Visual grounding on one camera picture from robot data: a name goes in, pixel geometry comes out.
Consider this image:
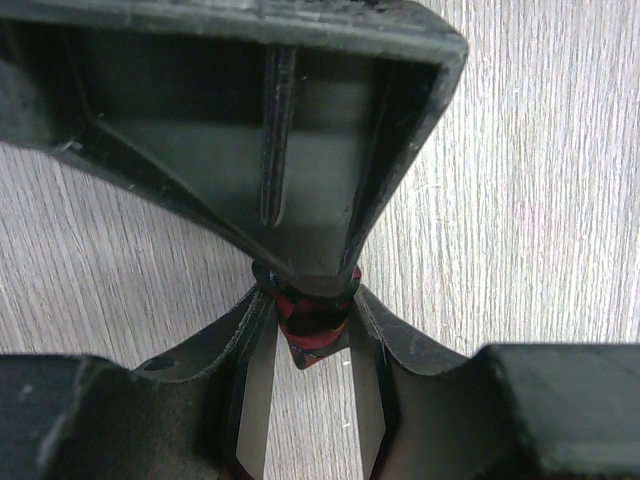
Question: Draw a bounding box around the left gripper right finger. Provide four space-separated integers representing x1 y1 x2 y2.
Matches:
1 288 639 479

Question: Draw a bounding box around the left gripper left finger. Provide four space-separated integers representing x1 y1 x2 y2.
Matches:
1 1 468 297

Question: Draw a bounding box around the dark red patterned tie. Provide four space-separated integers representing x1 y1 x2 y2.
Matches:
252 260 362 370

